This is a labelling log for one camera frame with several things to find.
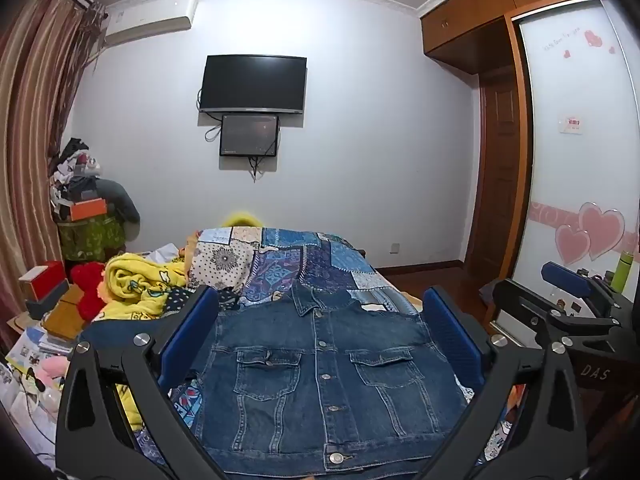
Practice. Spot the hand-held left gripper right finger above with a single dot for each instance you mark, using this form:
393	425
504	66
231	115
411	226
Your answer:
452	340

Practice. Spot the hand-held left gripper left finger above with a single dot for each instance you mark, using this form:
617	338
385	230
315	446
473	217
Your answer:
195	330

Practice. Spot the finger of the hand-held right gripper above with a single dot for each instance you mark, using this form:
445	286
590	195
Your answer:
565	276
530	312

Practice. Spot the blue denim jacket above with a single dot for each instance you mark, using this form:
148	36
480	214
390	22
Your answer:
320	400

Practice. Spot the pile of mixed clothes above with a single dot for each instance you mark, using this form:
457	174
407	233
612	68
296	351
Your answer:
75	165

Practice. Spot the green bottle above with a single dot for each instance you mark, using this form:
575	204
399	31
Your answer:
623	272

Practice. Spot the cartoon printed sheet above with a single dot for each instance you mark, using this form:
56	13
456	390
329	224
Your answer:
185	402

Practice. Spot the yellow cartoon blanket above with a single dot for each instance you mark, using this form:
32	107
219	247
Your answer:
135	280

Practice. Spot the white heart-print wardrobe door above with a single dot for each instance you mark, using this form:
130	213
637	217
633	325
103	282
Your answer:
575	185

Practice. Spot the red plush toy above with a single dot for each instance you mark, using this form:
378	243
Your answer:
87	285

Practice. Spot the brown wooden door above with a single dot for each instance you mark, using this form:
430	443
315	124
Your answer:
500	175

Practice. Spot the yellow plush item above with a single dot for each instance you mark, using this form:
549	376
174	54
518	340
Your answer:
242	219

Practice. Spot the brown cardboard box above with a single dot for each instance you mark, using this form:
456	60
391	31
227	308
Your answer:
62	312

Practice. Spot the green patterned bag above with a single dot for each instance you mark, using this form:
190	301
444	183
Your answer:
92	237

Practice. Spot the blue patchwork bedspread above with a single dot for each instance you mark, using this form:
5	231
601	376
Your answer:
325	260

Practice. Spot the small label sticker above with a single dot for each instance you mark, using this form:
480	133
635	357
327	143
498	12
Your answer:
571	125

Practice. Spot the pink plush toy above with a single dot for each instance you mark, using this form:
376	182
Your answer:
47	370

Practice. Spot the black box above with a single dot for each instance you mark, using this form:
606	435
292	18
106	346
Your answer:
42	305

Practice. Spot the red and white box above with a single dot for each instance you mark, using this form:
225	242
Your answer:
45	275

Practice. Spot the orange box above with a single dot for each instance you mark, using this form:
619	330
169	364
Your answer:
87	210

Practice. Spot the pile of papers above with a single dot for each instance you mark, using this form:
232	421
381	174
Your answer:
35	350

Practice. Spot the small black monitor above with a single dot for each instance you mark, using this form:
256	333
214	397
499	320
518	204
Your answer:
249	135

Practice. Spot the brown striped curtain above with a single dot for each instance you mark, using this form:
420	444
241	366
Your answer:
35	135

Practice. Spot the wooden overhead cabinets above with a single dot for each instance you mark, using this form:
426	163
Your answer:
475	15

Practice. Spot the white air conditioner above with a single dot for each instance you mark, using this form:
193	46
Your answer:
150	17

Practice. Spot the black wall television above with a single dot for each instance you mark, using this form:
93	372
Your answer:
252	82

